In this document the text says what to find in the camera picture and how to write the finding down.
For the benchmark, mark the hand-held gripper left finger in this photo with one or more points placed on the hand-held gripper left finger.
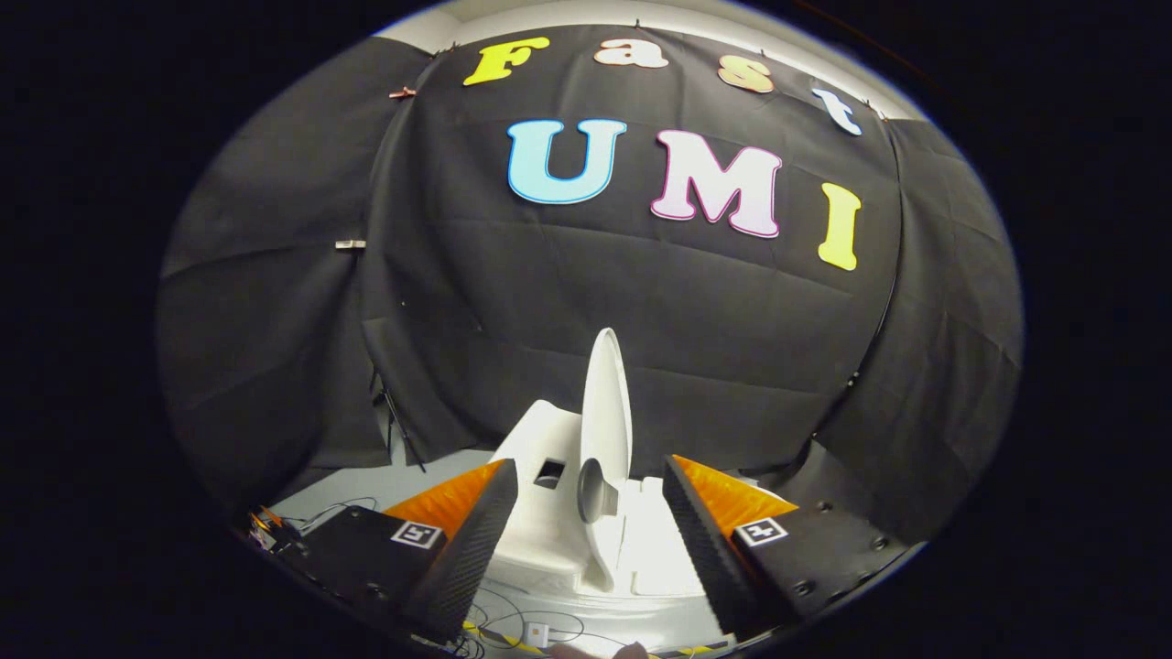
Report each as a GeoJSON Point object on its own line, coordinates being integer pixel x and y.
{"type": "Point", "coordinates": [472, 558]}

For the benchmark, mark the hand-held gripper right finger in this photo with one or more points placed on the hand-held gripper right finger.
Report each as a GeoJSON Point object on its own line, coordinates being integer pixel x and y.
{"type": "Point", "coordinates": [710, 558]}

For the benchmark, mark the thin black stand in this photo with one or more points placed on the thin black stand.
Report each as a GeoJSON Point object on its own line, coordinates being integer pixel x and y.
{"type": "Point", "coordinates": [398, 430]}

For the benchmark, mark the small white plug box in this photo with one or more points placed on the small white plug box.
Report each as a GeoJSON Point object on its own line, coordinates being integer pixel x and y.
{"type": "Point", "coordinates": [537, 633]}

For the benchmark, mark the black backdrop cloth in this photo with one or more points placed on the black backdrop cloth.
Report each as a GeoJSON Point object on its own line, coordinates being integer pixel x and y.
{"type": "Point", "coordinates": [595, 320]}

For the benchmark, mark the white toilet body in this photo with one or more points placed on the white toilet body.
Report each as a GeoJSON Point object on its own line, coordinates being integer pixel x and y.
{"type": "Point", "coordinates": [540, 540]}

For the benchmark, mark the white toilet lid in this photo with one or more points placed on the white toilet lid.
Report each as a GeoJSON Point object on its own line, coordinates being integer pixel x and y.
{"type": "Point", "coordinates": [606, 412]}

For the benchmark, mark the round dark lid pull tab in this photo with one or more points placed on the round dark lid pull tab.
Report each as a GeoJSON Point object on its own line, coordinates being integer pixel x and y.
{"type": "Point", "coordinates": [593, 491]}

